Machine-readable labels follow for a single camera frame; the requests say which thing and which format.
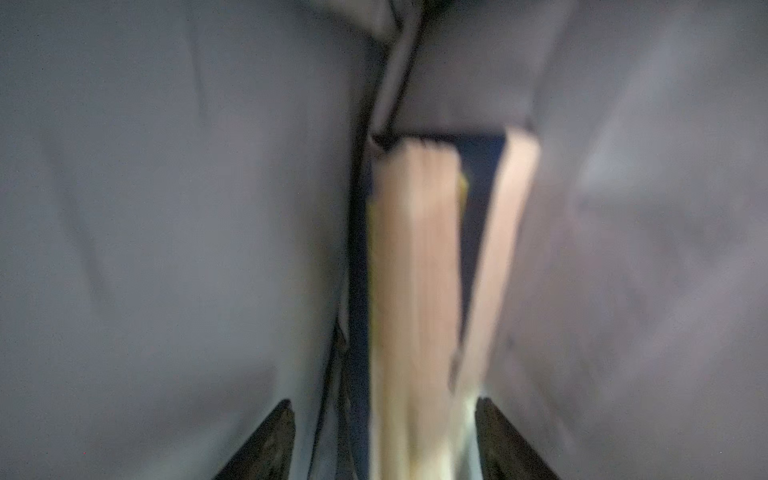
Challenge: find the blue book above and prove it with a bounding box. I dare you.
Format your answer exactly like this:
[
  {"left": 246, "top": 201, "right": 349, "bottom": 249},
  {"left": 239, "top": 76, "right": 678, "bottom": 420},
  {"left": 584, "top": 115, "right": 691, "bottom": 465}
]
[{"left": 364, "top": 137, "right": 462, "bottom": 479}]

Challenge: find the navy blue student backpack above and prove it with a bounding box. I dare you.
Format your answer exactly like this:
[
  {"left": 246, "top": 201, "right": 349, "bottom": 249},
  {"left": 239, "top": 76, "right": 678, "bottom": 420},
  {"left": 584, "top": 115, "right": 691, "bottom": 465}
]
[{"left": 1, "top": 1, "right": 767, "bottom": 479}]

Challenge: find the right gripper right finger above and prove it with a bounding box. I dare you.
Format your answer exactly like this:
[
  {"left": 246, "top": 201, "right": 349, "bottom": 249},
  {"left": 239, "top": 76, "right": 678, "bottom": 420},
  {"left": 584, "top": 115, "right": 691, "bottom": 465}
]
[{"left": 475, "top": 397, "right": 559, "bottom": 480}]

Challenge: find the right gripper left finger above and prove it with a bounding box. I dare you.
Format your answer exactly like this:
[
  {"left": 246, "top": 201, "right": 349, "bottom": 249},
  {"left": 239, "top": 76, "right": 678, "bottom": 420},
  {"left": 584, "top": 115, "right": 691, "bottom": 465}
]
[{"left": 214, "top": 399, "right": 296, "bottom": 480}]

